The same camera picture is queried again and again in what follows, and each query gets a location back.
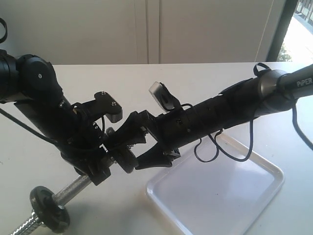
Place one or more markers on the chrome dumbbell bar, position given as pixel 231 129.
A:
pixel 61 198

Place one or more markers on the white plastic tray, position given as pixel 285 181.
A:
pixel 223 197

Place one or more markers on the black far-end weight plate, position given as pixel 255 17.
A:
pixel 48 212

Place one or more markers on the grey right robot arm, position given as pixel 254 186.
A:
pixel 269 91

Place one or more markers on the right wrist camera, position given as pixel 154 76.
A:
pixel 166 101

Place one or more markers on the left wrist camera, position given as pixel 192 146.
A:
pixel 102 105

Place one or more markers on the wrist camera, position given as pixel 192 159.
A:
pixel 166 101
pixel 102 105

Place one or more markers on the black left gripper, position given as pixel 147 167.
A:
pixel 83 151

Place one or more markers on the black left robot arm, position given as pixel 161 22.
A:
pixel 30 83

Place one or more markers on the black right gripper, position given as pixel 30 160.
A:
pixel 171 131

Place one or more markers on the dark window frame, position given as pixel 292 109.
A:
pixel 281 30

